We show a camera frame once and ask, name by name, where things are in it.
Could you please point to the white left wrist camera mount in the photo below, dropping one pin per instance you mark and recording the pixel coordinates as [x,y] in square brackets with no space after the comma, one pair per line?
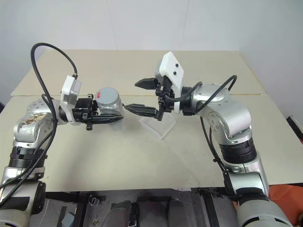
[67,91]

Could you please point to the small grey block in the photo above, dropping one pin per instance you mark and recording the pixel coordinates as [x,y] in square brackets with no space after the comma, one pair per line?
[68,218]

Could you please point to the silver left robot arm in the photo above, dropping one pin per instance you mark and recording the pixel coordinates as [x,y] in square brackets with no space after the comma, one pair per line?
[28,127]

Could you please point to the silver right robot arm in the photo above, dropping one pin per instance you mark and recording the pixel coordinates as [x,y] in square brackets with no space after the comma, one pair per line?
[234,113]

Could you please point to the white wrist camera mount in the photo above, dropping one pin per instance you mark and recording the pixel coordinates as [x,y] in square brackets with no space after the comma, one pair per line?
[67,91]
[170,63]

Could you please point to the clear plastic jar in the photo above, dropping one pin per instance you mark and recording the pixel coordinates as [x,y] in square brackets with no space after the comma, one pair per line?
[113,106]

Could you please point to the black object with red edge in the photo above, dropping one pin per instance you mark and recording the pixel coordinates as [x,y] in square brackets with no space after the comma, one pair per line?
[296,127]

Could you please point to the grey jar lid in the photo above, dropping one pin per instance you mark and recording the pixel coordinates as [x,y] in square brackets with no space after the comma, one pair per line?
[107,95]

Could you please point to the orange object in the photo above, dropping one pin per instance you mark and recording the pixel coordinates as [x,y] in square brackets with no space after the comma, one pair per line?
[286,201]

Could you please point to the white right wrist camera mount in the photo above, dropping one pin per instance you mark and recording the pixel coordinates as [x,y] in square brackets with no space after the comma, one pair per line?
[170,63]

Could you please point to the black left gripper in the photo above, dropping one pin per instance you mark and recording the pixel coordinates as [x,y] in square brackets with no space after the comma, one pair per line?
[82,110]

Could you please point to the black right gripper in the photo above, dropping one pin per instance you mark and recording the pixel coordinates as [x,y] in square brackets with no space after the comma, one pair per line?
[164,94]

